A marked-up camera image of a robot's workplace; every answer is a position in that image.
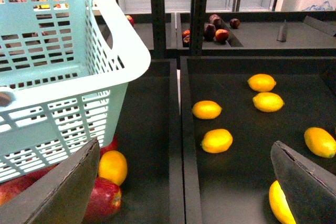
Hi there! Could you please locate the red nectarine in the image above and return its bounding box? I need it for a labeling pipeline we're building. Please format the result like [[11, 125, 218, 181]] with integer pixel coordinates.
[[215, 29, 229, 43]]

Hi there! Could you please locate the black lemon tray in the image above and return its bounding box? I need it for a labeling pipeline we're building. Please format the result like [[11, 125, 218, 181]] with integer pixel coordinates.
[[181, 57, 335, 223]]

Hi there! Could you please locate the red apple front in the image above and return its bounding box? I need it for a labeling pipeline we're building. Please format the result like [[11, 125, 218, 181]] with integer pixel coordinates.
[[82, 177, 122, 223]]

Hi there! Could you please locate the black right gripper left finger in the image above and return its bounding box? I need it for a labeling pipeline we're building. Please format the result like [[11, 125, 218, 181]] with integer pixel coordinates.
[[1, 139, 100, 223]]

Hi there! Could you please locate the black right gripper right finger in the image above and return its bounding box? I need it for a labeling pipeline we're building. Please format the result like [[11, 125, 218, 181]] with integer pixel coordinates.
[[270, 141, 335, 223]]

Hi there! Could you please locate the yellow lemon by apples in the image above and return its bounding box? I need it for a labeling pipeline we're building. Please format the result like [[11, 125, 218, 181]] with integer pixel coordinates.
[[98, 151, 128, 186]]

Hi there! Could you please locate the light blue plastic basket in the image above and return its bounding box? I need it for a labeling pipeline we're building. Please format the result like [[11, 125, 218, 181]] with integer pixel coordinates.
[[1, 0, 151, 182]]

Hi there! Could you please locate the red apple under basket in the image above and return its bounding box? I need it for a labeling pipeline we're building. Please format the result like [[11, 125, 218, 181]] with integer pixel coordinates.
[[1, 164, 58, 206]]

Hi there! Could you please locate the dark plum group fruit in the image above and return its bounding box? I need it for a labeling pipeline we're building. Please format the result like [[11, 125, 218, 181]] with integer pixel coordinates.
[[203, 14, 222, 41]]

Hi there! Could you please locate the yellow lemon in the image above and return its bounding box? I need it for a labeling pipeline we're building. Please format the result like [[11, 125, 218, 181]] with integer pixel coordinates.
[[201, 129, 233, 154], [247, 73, 277, 92], [253, 92, 285, 113], [192, 100, 222, 120], [98, 151, 128, 186], [268, 180, 296, 224], [304, 127, 335, 158]]

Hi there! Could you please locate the black apple tray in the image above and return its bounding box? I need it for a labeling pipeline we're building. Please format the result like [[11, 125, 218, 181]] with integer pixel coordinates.
[[102, 59, 185, 223]]

